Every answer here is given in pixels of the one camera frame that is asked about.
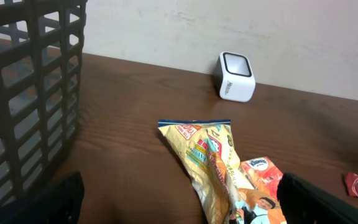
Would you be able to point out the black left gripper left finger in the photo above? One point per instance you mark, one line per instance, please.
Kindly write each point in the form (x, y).
(58, 203)

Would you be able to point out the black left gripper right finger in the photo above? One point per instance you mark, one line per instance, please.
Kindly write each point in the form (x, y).
(303, 202)

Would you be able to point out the orange tissue pack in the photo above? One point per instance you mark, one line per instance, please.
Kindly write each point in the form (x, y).
(263, 175)

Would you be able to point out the yellow snack chip bag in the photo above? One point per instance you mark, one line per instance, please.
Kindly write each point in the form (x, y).
(206, 150)

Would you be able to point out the grey plastic shopping basket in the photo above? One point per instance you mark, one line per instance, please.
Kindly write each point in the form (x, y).
(41, 45)

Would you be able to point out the white barcode scanner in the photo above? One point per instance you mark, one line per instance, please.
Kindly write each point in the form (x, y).
(233, 77)

